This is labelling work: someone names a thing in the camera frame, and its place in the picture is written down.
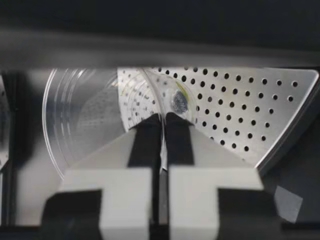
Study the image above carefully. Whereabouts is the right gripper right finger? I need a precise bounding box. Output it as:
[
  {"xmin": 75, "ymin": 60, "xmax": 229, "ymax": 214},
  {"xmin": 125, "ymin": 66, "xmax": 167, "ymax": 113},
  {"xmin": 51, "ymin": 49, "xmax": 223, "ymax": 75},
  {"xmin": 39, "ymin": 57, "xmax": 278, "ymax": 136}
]
[{"xmin": 164, "ymin": 111, "xmax": 280, "ymax": 240}]

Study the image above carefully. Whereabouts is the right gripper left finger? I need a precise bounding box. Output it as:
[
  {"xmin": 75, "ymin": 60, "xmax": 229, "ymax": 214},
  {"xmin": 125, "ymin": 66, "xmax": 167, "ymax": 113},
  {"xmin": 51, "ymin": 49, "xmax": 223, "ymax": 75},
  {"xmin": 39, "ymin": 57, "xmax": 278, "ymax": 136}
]
[{"xmin": 41, "ymin": 112, "xmax": 161, "ymax": 240}]

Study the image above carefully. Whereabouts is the clear plastic cup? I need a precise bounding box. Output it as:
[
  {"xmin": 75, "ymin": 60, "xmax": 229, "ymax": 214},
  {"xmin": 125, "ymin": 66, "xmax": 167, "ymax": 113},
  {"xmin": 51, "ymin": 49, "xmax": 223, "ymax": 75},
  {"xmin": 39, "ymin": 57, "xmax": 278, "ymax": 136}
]
[{"xmin": 41, "ymin": 67, "xmax": 201, "ymax": 181}]

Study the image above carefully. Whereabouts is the silver and black coffee machine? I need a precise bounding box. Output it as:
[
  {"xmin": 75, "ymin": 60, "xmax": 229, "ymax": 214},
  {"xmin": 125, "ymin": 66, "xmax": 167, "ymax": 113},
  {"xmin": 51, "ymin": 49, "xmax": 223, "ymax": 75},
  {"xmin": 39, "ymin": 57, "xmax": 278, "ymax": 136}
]
[{"xmin": 0, "ymin": 0, "xmax": 320, "ymax": 191}]

